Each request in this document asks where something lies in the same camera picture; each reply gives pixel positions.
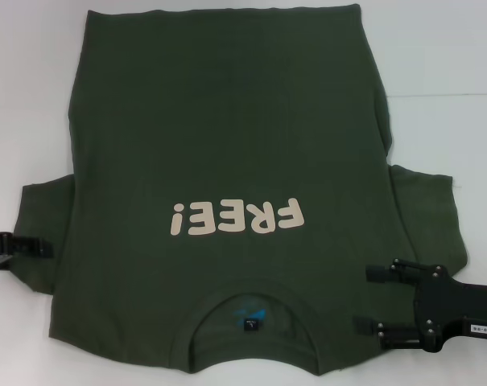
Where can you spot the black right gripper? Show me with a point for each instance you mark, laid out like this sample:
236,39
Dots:
456,309

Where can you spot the dark green FREE t-shirt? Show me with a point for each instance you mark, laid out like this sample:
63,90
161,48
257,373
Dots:
235,140

